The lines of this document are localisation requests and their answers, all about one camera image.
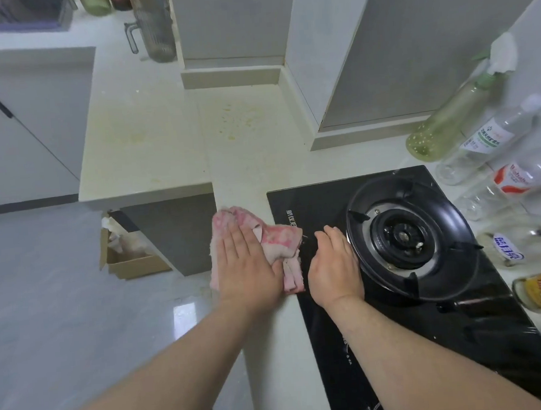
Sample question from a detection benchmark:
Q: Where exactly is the person's left hand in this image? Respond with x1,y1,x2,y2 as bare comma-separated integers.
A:
213,220,287,318

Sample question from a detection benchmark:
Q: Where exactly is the person's right hand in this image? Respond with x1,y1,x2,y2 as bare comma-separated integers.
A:
304,223,367,313

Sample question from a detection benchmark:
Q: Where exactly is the pink dish cloth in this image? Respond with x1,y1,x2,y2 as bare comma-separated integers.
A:
205,202,308,301

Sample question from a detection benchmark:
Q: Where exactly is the dark tinted drinking glass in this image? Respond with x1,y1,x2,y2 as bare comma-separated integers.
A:
123,0,178,65

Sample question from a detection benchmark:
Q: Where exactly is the person's left forearm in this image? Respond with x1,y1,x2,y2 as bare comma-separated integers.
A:
34,299,261,410

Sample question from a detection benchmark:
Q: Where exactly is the person's right forearm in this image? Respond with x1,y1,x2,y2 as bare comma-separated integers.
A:
324,282,541,410

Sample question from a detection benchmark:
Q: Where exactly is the white countertop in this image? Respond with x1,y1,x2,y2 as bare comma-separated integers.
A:
0,5,216,216

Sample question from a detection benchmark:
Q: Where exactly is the black round stove burner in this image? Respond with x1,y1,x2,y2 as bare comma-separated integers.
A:
343,169,487,307

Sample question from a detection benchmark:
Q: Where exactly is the large open cardboard box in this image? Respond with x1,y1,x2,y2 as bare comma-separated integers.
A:
96,211,173,282

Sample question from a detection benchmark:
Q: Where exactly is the black glass gas stove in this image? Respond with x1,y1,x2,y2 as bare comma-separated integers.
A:
265,157,541,410

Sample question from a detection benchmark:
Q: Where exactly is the green pump clear bottle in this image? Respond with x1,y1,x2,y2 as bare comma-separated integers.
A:
474,215,541,271

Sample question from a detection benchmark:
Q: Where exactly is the clear bottle yellowish oil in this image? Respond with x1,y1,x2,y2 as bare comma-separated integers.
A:
399,31,524,164

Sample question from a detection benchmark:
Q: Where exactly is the clear bottle red label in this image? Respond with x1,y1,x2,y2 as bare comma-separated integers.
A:
450,147,541,223

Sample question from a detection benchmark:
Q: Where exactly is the clear bottle white label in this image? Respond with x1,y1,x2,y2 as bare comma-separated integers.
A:
431,93,541,187

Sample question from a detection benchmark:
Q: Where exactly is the green tinted ribbed glass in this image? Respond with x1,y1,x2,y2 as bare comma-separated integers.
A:
77,0,113,19

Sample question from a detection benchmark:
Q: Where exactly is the dark sink drain basket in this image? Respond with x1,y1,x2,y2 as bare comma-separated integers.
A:
0,0,78,35

